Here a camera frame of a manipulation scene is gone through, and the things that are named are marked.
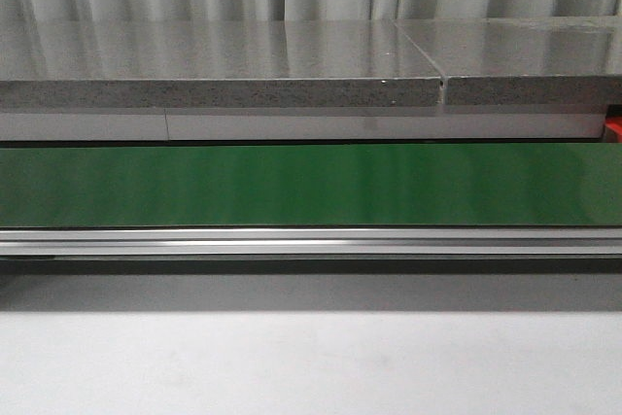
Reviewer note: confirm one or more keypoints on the white base panel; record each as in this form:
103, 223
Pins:
442, 122

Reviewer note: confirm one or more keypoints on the grey stone slab left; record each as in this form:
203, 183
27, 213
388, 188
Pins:
213, 64

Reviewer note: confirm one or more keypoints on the grey stone slab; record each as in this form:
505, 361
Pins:
213, 64
523, 61

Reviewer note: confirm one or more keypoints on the green conveyor belt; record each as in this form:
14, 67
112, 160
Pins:
312, 185

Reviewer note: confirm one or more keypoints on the grey stone slab right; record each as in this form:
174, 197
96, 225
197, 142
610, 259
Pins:
523, 61

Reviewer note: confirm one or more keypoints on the red plastic tray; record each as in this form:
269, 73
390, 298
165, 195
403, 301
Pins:
613, 129

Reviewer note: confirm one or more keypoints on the aluminium conveyor frame rail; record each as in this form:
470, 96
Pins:
336, 241

